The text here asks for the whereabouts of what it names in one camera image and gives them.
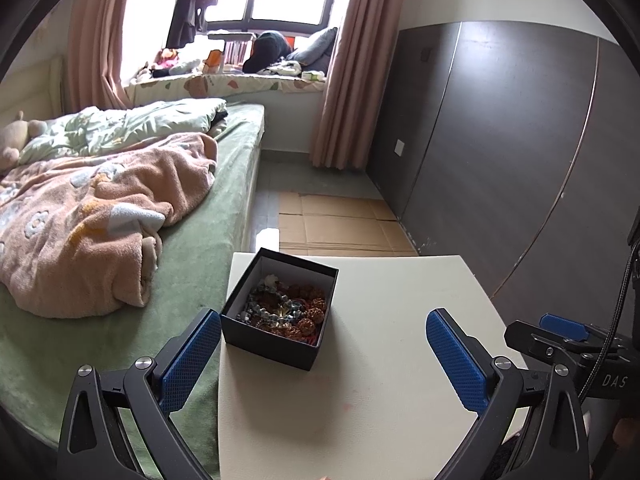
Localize black jewelry box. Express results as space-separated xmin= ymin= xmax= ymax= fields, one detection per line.
xmin=221 ymin=248 xmax=338 ymax=372

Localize grey metal bead bracelet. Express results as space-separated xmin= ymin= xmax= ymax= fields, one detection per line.
xmin=236 ymin=282 xmax=302 ymax=326

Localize brown rudraksha bead necklace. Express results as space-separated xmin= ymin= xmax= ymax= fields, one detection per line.
xmin=254 ymin=274 xmax=329 ymax=344

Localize person's right hand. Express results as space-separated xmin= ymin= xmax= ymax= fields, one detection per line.
xmin=584 ymin=403 xmax=639 ymax=479

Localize green bed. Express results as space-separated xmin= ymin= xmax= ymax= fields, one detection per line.
xmin=1 ymin=104 xmax=265 ymax=479

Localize pink fleece blanket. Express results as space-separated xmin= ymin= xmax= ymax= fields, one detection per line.
xmin=1 ymin=132 xmax=218 ymax=318

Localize flattened cardboard sheets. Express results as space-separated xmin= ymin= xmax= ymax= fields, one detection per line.
xmin=278 ymin=192 xmax=418 ymax=258

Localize light green floral duvet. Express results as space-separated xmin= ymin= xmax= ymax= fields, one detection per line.
xmin=17 ymin=98 xmax=228 ymax=166

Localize floral window seat cushion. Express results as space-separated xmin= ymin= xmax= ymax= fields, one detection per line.
xmin=125 ymin=74 xmax=326 ymax=106

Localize right pink curtain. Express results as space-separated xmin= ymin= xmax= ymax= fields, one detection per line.
xmin=309 ymin=0 xmax=404 ymax=170

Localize pink curtain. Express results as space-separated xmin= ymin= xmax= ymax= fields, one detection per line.
xmin=66 ymin=0 xmax=131 ymax=112
xmin=309 ymin=0 xmax=404 ymax=170

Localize beige plush toy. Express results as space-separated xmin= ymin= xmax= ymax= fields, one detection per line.
xmin=0 ymin=110 xmax=47 ymax=174

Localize colourful plush toy on sill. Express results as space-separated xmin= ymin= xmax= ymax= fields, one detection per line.
xmin=150 ymin=49 xmax=183 ymax=78

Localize black bag on sill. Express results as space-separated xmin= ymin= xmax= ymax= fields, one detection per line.
xmin=242 ymin=30 xmax=292 ymax=74

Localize grey pillow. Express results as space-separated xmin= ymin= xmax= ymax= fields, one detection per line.
xmin=285 ymin=27 xmax=337 ymax=67

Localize left pink curtain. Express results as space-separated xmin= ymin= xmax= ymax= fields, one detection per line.
xmin=66 ymin=0 xmax=131 ymax=112

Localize white wall socket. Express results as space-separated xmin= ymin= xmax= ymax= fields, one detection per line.
xmin=394 ymin=140 xmax=405 ymax=156

